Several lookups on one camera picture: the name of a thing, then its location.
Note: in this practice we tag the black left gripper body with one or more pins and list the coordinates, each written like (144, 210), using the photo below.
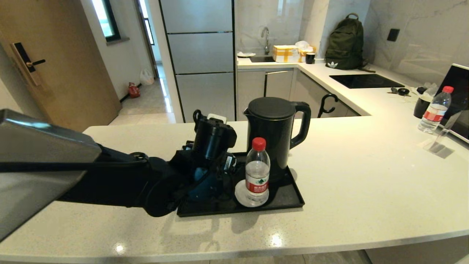
(227, 165)

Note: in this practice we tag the clear water bottle red cap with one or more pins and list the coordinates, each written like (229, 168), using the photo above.
(434, 113)
(257, 176)

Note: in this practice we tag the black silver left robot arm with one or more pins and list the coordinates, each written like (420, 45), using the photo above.
(121, 183)

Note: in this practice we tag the black electric kettle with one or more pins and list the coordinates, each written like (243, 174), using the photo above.
(282, 124)

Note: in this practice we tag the black cup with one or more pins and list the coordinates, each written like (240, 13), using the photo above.
(421, 107)

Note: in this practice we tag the black rectangular serving tray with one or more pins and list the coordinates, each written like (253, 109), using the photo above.
(285, 200)

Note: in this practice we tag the grey cabinet door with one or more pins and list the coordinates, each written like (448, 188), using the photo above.
(250, 94)
(279, 85)

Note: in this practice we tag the dark kitchen sink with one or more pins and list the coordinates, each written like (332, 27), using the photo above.
(262, 59)

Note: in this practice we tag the white plate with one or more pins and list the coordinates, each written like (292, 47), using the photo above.
(246, 54)

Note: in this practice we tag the silver refrigerator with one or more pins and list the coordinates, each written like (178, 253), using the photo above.
(201, 55)

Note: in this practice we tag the red plastic bag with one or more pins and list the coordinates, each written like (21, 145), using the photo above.
(134, 90)

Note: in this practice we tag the white box yellow tape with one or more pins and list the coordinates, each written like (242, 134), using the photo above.
(286, 54)

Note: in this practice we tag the chrome kitchen faucet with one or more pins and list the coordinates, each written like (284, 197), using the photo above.
(267, 37)

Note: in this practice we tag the black mug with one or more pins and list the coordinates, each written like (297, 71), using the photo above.
(310, 58)

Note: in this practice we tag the crumpled white plastic bag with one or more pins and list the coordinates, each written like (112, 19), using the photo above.
(303, 44)

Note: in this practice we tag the black induction cooktop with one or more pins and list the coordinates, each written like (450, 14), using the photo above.
(367, 81)

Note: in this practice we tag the narrow dark framed glass door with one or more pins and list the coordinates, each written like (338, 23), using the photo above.
(146, 22)

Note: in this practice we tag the dark green backpack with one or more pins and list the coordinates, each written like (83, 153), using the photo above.
(345, 43)

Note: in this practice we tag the brown wooden door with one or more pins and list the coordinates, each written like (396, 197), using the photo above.
(73, 73)

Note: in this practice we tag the dark framed window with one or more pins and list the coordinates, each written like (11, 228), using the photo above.
(106, 18)

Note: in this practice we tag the black key bundle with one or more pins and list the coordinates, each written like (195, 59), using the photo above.
(403, 91)

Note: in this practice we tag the clear acrylic sign holder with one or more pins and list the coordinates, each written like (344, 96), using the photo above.
(439, 146)

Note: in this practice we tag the crumpled clear plastic wrap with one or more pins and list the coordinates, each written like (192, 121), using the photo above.
(430, 89)

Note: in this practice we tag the black electronic door lock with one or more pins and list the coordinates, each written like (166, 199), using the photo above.
(23, 57)

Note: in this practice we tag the black wall socket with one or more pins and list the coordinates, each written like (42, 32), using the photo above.
(393, 35)

